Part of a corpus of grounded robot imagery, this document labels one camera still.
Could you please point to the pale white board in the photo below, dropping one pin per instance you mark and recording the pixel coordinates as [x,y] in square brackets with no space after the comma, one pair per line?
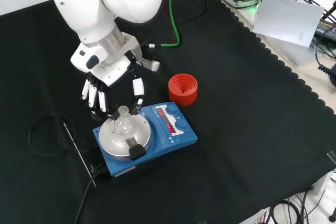
[286,19]

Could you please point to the black bench cloth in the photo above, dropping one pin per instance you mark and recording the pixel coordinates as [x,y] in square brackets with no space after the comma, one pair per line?
[236,134]

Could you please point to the clear glass round-bottom flask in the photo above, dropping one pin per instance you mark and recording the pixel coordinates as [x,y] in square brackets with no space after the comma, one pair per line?
[123,124]

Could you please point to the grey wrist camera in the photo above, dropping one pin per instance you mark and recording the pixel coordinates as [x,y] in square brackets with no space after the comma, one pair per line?
[152,64]

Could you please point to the heater with blue base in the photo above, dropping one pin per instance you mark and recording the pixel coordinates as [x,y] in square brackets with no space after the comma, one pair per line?
[160,150]

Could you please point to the thin metal probe rod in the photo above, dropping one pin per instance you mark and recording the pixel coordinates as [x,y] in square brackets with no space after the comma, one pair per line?
[76,147]

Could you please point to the black power adapter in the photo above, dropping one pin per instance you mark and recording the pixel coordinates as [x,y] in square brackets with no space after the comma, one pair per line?
[325,28]

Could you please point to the orange stepped flask stand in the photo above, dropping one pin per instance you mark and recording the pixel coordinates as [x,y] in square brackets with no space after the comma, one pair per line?
[183,95]

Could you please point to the clear tape strip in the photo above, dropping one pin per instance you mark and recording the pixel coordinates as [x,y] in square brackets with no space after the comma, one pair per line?
[332,158]

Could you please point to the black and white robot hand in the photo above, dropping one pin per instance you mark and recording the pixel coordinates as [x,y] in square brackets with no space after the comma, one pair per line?
[113,72]

